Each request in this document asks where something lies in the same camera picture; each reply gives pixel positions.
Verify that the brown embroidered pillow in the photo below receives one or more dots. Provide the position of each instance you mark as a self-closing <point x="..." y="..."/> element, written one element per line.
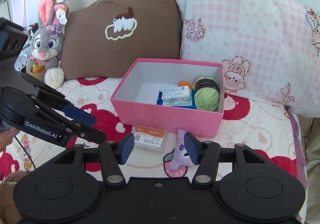
<point x="105" y="39"/>

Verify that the grey bunny plush toy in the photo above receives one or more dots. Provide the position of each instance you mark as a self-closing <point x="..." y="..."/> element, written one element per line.
<point x="46" y="44"/>

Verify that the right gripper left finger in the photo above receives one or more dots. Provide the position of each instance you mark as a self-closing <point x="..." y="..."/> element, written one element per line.
<point x="113" y="154"/>

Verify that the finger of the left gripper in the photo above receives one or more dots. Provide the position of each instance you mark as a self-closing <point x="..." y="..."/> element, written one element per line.
<point x="82" y="133"/>
<point x="77" y="113"/>

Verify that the blue snack packet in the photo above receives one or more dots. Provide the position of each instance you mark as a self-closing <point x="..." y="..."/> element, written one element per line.
<point x="182" y="104"/>

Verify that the clear box orange label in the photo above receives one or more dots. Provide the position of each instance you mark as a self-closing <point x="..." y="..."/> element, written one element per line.
<point x="149" y="138"/>

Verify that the pink checked pillow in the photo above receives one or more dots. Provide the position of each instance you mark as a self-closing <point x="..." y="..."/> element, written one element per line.
<point x="268" y="49"/>

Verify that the orange makeup sponge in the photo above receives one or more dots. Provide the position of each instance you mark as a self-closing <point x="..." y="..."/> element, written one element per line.
<point x="184" y="83"/>

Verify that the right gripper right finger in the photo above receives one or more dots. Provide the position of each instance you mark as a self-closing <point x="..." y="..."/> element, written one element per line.
<point x="204" y="154"/>

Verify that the white pack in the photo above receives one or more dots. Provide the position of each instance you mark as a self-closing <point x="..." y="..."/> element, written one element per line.
<point x="176" y="94"/>

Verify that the purple plush toy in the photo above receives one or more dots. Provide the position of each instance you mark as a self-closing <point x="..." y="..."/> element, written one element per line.
<point x="180" y="155"/>

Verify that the pink cardboard box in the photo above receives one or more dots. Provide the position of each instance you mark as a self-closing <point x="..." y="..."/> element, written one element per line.
<point x="138" y="99"/>

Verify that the green yarn ball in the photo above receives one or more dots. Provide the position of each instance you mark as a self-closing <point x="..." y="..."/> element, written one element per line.
<point x="206" y="94"/>

